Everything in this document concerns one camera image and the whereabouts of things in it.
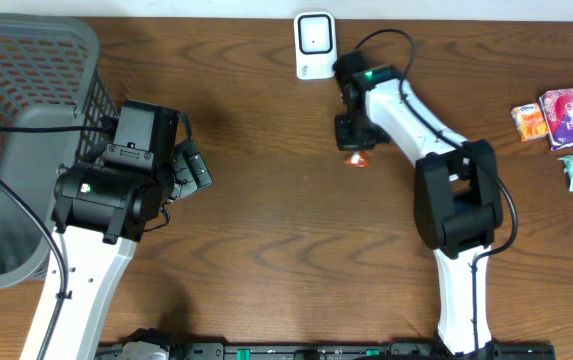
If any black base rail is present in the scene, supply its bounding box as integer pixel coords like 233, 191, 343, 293
95, 327, 557, 360

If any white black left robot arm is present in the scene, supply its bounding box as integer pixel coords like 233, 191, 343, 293
21, 100, 212, 359

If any orange Kleenex tissue pack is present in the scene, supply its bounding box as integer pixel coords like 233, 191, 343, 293
511, 103, 549, 142

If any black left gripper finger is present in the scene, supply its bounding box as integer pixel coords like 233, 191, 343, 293
186, 141, 213, 189
172, 153, 198, 199

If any orange chocolate bar wrapper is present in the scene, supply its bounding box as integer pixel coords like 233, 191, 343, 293
344, 151, 370, 168

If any white barcode scanner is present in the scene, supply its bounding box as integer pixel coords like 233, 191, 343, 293
293, 11, 337, 80

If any grey plastic mesh basket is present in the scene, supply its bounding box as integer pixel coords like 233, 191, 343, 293
0, 14, 117, 288

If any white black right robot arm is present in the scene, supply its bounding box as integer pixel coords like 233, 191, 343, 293
333, 50, 503, 359

